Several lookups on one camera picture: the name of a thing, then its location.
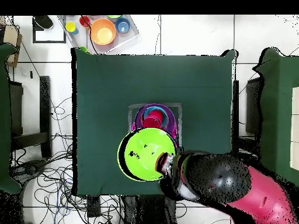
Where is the large green bowl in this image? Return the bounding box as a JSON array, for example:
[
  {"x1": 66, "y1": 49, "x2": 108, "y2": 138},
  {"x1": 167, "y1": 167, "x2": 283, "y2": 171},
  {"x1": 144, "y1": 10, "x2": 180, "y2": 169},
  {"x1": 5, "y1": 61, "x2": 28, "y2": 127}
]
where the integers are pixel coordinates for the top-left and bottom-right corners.
[{"x1": 117, "y1": 127, "x2": 179, "y2": 183}]

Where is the black floor device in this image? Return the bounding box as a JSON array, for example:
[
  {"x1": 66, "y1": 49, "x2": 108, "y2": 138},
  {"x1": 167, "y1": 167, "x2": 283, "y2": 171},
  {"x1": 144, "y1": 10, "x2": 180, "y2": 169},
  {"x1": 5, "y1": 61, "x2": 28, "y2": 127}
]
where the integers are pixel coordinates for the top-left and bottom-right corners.
[{"x1": 12, "y1": 159, "x2": 47, "y2": 178}]

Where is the clear plastic tray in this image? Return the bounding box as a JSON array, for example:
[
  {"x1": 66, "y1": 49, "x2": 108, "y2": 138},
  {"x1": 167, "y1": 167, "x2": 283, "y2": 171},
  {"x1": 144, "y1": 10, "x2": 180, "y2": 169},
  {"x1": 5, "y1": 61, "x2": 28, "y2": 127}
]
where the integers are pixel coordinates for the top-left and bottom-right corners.
[{"x1": 57, "y1": 15, "x2": 141, "y2": 55}]

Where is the large pink bowl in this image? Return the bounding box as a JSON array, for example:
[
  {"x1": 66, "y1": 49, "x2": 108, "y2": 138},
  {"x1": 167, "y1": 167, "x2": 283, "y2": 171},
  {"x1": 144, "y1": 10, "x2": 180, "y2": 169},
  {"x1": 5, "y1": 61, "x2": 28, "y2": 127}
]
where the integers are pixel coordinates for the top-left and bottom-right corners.
[{"x1": 131, "y1": 119, "x2": 179, "y2": 148}]

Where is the person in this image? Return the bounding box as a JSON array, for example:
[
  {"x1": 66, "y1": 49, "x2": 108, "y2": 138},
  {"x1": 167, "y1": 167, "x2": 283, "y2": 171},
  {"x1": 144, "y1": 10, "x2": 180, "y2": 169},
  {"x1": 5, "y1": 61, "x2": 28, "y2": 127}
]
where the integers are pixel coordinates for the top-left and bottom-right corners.
[{"x1": 32, "y1": 15, "x2": 54, "y2": 30}]

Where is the dark green table cloth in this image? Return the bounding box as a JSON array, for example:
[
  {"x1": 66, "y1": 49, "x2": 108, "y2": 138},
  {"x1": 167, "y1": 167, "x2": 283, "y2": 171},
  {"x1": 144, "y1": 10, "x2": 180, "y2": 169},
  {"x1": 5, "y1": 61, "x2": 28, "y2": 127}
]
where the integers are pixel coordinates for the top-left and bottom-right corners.
[{"x1": 71, "y1": 47, "x2": 239, "y2": 197}]

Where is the brown cardboard box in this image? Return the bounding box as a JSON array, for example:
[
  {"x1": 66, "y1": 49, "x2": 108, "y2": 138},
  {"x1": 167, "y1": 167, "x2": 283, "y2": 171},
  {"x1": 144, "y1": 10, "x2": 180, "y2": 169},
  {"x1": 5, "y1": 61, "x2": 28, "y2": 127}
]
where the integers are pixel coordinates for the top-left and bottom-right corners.
[{"x1": 3, "y1": 23, "x2": 23, "y2": 68}]

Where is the large orange bowl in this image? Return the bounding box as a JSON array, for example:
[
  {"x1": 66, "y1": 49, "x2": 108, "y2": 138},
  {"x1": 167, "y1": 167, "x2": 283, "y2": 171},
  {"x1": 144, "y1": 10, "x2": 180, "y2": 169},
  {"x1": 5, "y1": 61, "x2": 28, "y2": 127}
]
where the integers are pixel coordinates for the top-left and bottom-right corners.
[{"x1": 90, "y1": 18, "x2": 117, "y2": 46}]

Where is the purple bowl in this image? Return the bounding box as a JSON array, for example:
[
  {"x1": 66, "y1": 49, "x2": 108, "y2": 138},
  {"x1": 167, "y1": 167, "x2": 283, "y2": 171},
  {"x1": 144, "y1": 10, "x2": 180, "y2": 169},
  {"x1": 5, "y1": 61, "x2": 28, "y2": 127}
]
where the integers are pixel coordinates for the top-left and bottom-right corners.
[{"x1": 134, "y1": 103, "x2": 179, "y2": 144}]

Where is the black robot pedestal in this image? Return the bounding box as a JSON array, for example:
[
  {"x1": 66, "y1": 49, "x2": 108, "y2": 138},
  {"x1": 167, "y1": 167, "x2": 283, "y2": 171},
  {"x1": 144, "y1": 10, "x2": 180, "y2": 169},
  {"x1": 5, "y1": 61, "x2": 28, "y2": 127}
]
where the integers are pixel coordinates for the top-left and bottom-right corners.
[{"x1": 122, "y1": 195, "x2": 178, "y2": 224}]

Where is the black table leg frame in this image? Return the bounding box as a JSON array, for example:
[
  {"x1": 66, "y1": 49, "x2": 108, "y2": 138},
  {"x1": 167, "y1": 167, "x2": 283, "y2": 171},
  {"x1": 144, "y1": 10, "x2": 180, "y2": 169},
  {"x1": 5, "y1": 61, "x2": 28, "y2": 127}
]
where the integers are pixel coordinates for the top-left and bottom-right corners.
[
  {"x1": 233, "y1": 76, "x2": 263, "y2": 159},
  {"x1": 9, "y1": 75, "x2": 53, "y2": 159}
]

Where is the beige box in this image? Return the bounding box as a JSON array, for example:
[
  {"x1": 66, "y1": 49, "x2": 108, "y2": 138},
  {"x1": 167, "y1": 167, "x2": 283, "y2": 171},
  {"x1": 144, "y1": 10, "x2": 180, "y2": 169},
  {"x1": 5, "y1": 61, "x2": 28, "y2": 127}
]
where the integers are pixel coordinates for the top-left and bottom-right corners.
[{"x1": 289, "y1": 86, "x2": 299, "y2": 171}]

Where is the yellow cup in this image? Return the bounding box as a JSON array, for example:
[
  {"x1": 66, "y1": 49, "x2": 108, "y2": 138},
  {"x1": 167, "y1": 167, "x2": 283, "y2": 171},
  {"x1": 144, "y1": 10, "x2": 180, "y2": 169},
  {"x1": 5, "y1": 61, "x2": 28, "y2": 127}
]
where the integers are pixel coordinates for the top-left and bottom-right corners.
[{"x1": 65, "y1": 21, "x2": 79, "y2": 36}]

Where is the black power strip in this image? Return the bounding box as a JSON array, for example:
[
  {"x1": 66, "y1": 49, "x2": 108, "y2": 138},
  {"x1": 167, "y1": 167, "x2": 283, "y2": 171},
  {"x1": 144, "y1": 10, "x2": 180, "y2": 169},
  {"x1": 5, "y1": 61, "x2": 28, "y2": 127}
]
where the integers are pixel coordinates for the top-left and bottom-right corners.
[{"x1": 86, "y1": 195, "x2": 102, "y2": 218}]

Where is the small cyan bowl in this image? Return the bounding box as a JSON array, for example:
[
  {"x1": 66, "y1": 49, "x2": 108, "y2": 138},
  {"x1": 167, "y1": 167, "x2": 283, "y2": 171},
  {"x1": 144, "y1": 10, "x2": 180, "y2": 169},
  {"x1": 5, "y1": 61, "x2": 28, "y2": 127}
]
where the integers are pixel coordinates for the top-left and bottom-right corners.
[{"x1": 141, "y1": 106, "x2": 169, "y2": 128}]

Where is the black floor tape frame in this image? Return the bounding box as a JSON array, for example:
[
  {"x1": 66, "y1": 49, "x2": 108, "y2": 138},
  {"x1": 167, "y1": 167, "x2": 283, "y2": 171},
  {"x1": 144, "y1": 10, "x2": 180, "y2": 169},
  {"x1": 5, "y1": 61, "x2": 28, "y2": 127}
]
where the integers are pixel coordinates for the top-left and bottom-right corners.
[{"x1": 32, "y1": 22, "x2": 67, "y2": 44}]

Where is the blue cup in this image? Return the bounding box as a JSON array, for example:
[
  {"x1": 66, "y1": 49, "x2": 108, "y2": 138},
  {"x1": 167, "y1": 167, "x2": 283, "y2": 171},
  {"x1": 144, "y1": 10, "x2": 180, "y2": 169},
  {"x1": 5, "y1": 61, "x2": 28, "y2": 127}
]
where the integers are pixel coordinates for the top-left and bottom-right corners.
[{"x1": 115, "y1": 17, "x2": 131, "y2": 34}]

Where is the black cable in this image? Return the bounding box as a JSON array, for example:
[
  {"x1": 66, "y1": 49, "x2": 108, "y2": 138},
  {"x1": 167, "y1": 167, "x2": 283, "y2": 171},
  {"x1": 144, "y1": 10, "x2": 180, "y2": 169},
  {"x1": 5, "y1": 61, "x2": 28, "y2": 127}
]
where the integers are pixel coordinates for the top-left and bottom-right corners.
[{"x1": 79, "y1": 15, "x2": 98, "y2": 55}]

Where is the green covered side table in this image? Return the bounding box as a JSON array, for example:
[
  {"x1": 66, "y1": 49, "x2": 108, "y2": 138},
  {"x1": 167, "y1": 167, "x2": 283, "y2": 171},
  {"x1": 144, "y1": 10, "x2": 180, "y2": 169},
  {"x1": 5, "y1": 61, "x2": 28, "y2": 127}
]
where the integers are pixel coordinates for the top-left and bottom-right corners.
[
  {"x1": 253, "y1": 47, "x2": 299, "y2": 187},
  {"x1": 0, "y1": 43, "x2": 23, "y2": 194}
]

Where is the pink cup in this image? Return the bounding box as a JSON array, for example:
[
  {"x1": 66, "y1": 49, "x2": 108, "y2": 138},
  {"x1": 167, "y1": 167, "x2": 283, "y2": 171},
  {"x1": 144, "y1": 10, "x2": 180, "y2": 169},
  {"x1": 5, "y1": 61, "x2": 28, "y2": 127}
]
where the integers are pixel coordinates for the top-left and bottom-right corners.
[{"x1": 148, "y1": 109, "x2": 165, "y2": 121}]

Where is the tangle of floor cables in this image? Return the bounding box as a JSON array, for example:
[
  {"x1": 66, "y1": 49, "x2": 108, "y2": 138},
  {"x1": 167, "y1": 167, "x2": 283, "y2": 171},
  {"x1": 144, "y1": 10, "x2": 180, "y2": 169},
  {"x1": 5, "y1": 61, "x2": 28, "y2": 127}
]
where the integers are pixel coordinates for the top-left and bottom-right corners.
[{"x1": 10, "y1": 96, "x2": 187, "y2": 224}]

